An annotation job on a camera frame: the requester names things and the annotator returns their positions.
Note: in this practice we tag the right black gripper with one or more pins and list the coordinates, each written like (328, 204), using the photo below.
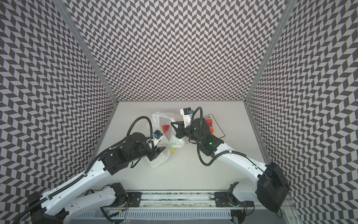
(182, 130)

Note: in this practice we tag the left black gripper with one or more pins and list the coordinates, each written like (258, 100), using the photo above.
(155, 154)

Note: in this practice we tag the white plastic bag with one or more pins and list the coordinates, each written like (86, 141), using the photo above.
(169, 139)

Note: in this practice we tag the red yellow fake peach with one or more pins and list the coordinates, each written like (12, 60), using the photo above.
(209, 121)

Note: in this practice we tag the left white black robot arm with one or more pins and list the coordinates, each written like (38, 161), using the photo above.
(61, 204)

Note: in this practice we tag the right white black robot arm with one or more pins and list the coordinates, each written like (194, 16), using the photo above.
(269, 185)

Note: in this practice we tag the dark red fake fruit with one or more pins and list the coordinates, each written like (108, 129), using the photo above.
(211, 129)

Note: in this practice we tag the white square plate black rim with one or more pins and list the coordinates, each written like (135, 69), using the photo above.
(218, 132)

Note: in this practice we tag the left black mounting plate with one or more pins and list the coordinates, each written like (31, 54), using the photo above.
(133, 199)

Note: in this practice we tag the black mounting plate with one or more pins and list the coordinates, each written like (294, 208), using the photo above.
(222, 199)
(133, 199)

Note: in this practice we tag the white vented strip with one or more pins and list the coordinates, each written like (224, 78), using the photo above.
(171, 214)

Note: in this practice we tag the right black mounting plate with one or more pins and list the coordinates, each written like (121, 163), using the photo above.
(222, 199)

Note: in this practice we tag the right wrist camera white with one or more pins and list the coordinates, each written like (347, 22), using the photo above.
(187, 116)

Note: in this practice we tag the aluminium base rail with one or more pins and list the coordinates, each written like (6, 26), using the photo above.
(179, 200)

